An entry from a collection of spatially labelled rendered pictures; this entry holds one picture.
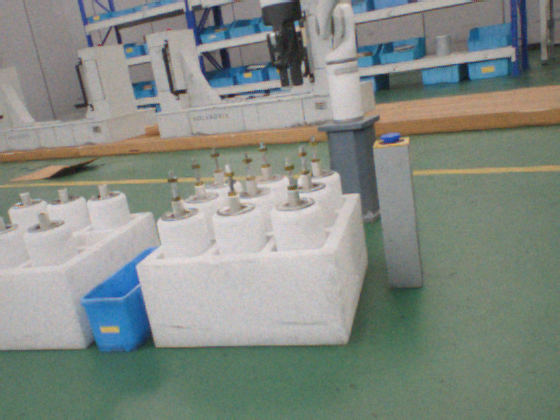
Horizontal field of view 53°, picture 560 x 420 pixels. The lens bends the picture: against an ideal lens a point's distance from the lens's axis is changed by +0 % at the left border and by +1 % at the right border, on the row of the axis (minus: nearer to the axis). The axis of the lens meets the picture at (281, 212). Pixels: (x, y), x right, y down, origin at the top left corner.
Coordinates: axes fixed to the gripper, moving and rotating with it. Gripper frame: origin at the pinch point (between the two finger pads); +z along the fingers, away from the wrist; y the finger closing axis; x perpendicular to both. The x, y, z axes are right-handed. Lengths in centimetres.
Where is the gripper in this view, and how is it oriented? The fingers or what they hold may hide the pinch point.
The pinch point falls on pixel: (292, 80)
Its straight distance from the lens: 112.1
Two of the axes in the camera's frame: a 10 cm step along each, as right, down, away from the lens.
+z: 1.6, 9.5, 2.7
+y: -3.5, 3.1, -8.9
